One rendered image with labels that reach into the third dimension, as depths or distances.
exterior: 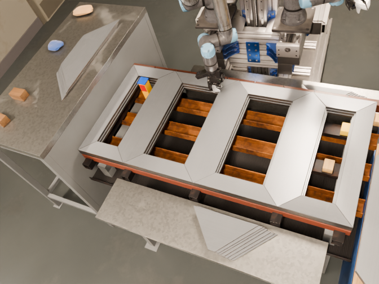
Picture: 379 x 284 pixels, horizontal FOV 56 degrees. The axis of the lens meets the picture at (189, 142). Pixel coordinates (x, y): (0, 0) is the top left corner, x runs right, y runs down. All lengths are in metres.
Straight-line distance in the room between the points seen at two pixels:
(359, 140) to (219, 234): 0.85
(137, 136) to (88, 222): 1.12
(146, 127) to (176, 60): 1.75
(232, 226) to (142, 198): 0.54
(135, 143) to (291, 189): 0.92
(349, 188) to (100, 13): 2.05
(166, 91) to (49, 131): 0.75
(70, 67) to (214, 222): 1.35
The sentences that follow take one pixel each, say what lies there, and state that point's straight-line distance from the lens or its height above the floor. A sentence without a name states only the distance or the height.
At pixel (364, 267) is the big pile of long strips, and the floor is 0.85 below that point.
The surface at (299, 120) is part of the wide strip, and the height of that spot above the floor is 0.86.
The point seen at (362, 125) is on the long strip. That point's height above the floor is 0.86.
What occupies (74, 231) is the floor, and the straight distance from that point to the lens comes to 3.07.
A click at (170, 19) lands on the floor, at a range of 4.40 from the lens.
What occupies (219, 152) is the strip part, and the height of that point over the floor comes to 0.86.
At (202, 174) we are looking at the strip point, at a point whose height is 0.86.
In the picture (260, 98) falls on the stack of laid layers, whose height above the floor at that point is 0.84.
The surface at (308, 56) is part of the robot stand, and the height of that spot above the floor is 0.21.
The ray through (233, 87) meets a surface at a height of 0.86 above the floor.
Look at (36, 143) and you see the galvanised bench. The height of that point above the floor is 1.05.
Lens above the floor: 2.48
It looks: 53 degrees down
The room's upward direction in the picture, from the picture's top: 21 degrees counter-clockwise
